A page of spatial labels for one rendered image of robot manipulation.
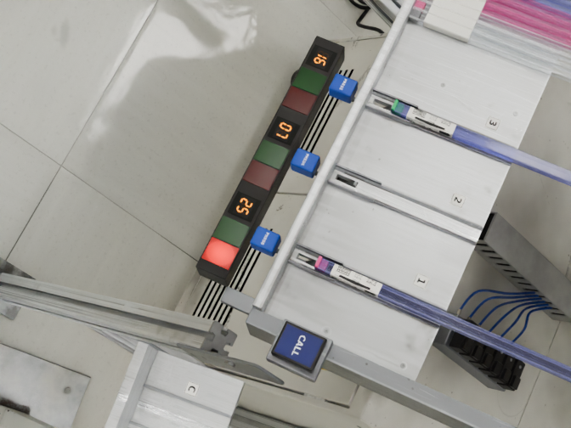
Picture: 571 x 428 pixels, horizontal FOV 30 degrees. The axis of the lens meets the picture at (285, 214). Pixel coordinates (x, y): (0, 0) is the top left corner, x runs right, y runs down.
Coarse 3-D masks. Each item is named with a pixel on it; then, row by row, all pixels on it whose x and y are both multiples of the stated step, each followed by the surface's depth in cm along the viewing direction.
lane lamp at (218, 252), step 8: (216, 240) 127; (208, 248) 127; (216, 248) 127; (224, 248) 127; (232, 248) 127; (208, 256) 127; (216, 256) 127; (224, 256) 126; (232, 256) 126; (216, 264) 126; (224, 264) 126
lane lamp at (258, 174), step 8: (248, 168) 130; (256, 168) 130; (264, 168) 130; (272, 168) 130; (248, 176) 130; (256, 176) 130; (264, 176) 130; (272, 176) 130; (256, 184) 129; (264, 184) 129
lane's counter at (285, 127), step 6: (276, 120) 132; (282, 120) 132; (276, 126) 132; (282, 126) 132; (288, 126) 132; (294, 126) 132; (300, 126) 132; (270, 132) 132; (276, 132) 132; (282, 132) 132; (288, 132) 132; (294, 132) 132; (276, 138) 131; (282, 138) 131; (288, 138) 131; (288, 144) 131
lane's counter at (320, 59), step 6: (318, 48) 135; (324, 48) 135; (312, 54) 135; (318, 54) 135; (324, 54) 135; (330, 54) 135; (336, 54) 135; (312, 60) 135; (318, 60) 135; (324, 60) 135; (330, 60) 135; (318, 66) 134; (324, 66) 134; (330, 66) 134
